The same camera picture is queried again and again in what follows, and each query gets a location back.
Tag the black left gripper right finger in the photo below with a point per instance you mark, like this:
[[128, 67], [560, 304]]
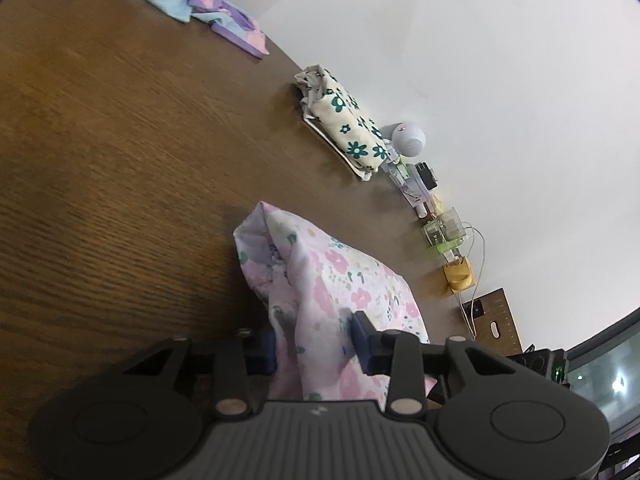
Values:
[[419, 372]]

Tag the yellow round object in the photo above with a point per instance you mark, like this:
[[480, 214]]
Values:
[[459, 275]]

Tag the brown cardboard piece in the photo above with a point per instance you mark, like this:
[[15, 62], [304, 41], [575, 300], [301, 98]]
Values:
[[494, 324]]

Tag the white astronaut figurine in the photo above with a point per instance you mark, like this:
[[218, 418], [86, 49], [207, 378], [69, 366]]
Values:
[[404, 139]]

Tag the cream green floral folded cloth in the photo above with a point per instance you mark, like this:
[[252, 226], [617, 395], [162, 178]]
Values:
[[329, 108]]

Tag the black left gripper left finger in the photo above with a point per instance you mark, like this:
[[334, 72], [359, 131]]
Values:
[[220, 377]]

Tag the green clear plastic box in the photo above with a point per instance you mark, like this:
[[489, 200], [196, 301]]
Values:
[[445, 232]]

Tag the pink floral garment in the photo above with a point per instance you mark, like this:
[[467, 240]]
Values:
[[311, 283]]

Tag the white cup with black lid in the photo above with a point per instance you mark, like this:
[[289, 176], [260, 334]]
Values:
[[419, 179]]

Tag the small snack packets pile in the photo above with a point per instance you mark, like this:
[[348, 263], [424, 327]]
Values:
[[430, 208]]

